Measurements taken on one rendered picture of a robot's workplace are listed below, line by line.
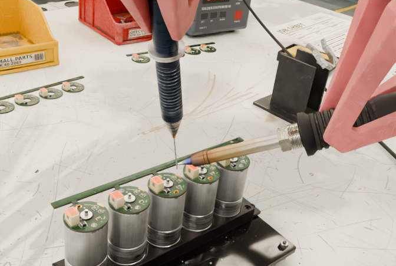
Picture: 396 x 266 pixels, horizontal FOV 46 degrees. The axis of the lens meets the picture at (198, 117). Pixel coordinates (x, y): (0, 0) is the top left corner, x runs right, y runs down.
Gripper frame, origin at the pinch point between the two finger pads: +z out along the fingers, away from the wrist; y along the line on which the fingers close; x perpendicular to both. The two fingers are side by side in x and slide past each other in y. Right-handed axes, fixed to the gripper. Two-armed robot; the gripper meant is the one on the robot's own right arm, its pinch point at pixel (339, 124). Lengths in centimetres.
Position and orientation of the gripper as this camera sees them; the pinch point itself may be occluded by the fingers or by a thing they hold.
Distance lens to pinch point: 26.7
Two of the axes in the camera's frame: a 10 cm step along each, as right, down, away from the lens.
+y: -1.0, 4.8, -8.7
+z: -5.9, 6.8, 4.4
